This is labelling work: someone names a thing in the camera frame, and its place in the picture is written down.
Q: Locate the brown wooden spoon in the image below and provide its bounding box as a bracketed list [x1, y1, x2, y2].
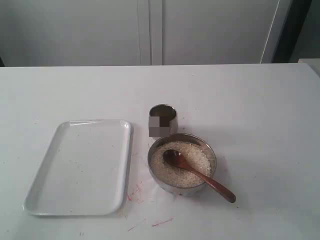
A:
[163, 149, 237, 204]

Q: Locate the small steel cup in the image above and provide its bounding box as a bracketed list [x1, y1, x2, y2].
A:
[148, 104, 179, 138]

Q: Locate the white rice heap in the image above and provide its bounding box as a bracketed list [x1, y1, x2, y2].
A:
[151, 141, 211, 188]

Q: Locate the steel bowl of rice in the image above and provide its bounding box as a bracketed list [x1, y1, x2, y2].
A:
[147, 133, 217, 196]

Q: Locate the white rectangular plastic tray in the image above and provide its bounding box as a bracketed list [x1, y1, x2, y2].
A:
[22, 119, 133, 217]

